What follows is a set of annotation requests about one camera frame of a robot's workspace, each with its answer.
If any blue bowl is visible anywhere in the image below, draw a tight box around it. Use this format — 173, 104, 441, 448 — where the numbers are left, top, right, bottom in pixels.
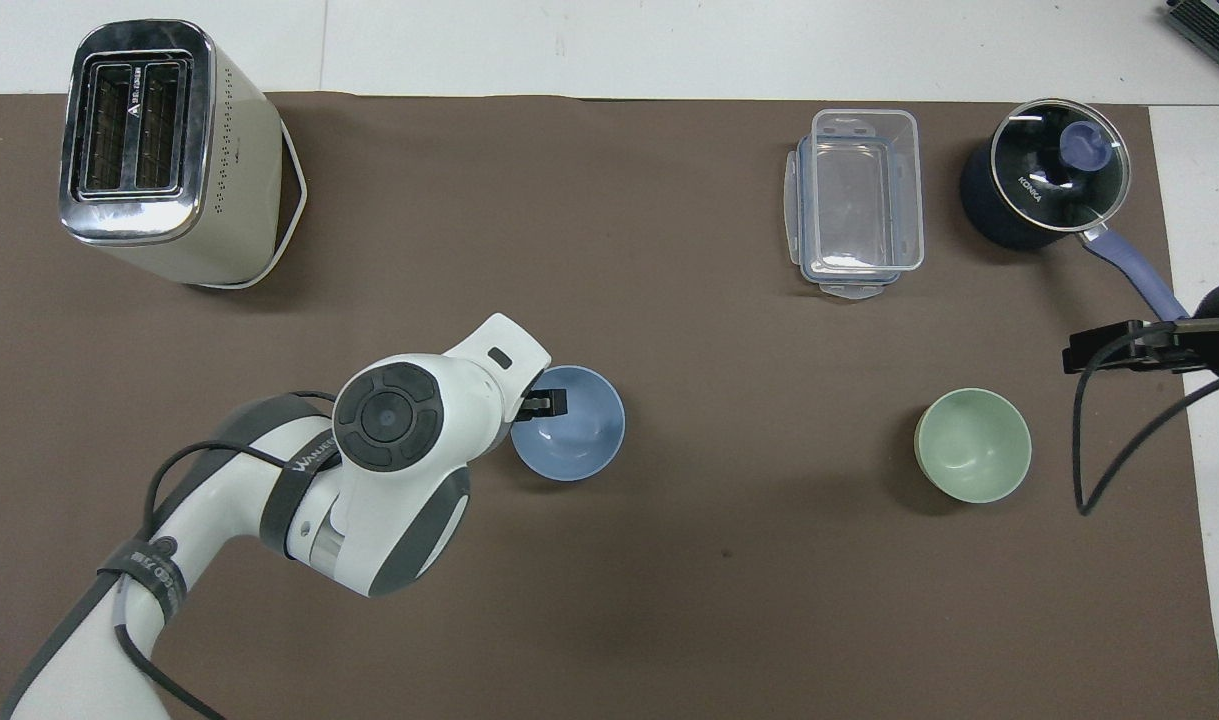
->
509, 365, 627, 483

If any green bowl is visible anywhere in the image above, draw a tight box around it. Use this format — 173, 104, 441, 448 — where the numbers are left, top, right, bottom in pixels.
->
914, 388, 1033, 504

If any glass pot lid blue knob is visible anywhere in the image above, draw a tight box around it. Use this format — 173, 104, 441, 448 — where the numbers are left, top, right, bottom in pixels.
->
991, 97, 1133, 236

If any dark grey ribbed device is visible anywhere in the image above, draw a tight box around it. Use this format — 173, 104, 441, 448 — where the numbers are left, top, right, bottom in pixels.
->
1164, 0, 1219, 86

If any clear plastic container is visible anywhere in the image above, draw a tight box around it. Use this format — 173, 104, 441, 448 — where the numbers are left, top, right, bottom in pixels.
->
786, 135, 917, 301
809, 108, 925, 277

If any cream and chrome toaster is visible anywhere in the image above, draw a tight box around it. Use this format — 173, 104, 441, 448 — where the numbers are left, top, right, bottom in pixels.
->
59, 18, 308, 291

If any black cable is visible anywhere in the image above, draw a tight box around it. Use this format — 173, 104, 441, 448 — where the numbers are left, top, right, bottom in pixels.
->
1072, 322, 1219, 517
114, 390, 340, 720

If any dark blue pot with handle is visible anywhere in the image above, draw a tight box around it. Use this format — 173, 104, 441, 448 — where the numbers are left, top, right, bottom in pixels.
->
959, 97, 1192, 323

